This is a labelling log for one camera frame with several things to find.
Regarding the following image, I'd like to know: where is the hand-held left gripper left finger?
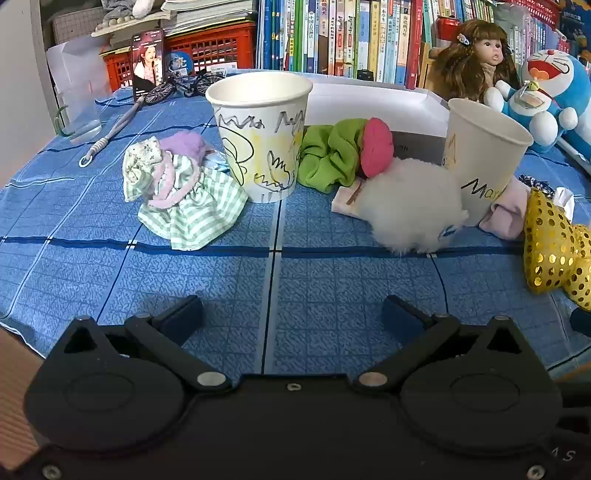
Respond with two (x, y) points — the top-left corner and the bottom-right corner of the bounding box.
(60, 295), (232, 394)

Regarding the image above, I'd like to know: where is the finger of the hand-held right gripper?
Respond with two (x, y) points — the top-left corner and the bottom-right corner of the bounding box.
(570, 308), (591, 336)

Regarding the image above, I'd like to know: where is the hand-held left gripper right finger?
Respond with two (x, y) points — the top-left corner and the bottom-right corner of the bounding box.
(355, 295), (537, 394)

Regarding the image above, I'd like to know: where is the gold sequin cloth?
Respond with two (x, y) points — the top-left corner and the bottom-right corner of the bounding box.
(523, 187), (591, 311)

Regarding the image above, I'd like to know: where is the white fluffy ball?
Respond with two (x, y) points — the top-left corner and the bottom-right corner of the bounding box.
(358, 157), (470, 255)

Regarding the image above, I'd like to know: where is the green white checked cloth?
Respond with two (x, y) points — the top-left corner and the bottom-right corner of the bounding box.
(137, 154), (249, 252)

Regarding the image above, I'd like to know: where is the pink tissue packet brown tape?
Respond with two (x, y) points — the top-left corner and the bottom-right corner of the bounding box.
(331, 179), (370, 216)

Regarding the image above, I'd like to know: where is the pale pink cloth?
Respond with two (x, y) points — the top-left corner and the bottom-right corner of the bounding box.
(479, 178), (533, 241)

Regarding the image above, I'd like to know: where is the pink lace headband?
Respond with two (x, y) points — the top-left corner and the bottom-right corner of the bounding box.
(147, 154), (205, 209)

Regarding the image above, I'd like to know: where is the dark floral cloth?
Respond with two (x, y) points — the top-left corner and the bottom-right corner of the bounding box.
(517, 174), (556, 198)

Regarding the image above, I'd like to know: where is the white floral scrunchie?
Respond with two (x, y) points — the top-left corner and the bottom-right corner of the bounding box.
(122, 137), (165, 203)

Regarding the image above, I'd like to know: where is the pink round scrunchie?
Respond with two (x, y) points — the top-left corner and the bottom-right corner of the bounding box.
(359, 117), (396, 179)

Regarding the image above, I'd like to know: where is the purple cloth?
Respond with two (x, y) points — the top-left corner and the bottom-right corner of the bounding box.
(159, 130), (209, 168)

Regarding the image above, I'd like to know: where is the white cardboard box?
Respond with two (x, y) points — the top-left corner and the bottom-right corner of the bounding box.
(304, 82), (451, 168)

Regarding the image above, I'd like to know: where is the blue checked tablecloth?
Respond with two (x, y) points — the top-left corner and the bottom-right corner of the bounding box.
(0, 69), (591, 376)

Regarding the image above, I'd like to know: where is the white tissue piece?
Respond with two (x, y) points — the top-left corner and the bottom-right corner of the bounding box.
(553, 186), (576, 219)

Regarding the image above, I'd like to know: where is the small scribbled paper cup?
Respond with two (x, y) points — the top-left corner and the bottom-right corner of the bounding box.
(444, 98), (535, 227)

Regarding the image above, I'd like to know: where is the large scribbled paper cup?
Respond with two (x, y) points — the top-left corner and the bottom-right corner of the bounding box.
(205, 71), (314, 204)

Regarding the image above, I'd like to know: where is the blue cat plush toy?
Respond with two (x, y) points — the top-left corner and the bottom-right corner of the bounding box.
(483, 48), (591, 154)

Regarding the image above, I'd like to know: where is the clear drinking glass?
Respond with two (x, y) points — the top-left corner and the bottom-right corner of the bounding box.
(54, 84), (103, 145)

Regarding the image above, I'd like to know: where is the black miniature bicycle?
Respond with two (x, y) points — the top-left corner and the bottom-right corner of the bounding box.
(144, 71), (227, 105)

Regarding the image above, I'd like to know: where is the wooden box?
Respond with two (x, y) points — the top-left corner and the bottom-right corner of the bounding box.
(417, 41), (445, 89)

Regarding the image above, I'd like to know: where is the blue round badge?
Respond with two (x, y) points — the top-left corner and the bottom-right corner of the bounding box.
(164, 51), (194, 77)

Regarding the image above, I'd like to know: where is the smartphone with lit screen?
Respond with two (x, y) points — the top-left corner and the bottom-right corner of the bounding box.
(131, 28), (166, 103)

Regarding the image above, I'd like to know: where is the brown haired doll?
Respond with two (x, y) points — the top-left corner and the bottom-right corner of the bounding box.
(428, 19), (521, 103)

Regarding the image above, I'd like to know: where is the red plastic crate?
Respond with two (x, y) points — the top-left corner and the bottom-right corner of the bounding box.
(101, 20), (257, 93)

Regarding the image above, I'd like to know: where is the row of upright books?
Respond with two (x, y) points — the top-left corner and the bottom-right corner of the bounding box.
(256, 0), (591, 91)

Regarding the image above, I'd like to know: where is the red can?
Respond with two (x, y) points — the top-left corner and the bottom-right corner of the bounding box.
(436, 16), (463, 45)

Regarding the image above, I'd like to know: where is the dark blue printed box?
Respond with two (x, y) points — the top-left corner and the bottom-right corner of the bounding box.
(560, 0), (591, 62)

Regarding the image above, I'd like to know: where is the stack of paper booklets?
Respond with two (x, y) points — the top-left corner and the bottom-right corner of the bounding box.
(159, 0), (259, 36)

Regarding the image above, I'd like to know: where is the grey plush toy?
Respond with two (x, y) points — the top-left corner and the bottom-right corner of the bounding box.
(99, 0), (156, 28)

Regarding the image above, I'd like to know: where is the red storage basket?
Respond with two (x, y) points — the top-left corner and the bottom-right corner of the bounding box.
(501, 0), (562, 25)

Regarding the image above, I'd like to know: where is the braided strap with ring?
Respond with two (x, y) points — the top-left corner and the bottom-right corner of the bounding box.
(79, 102), (145, 168)

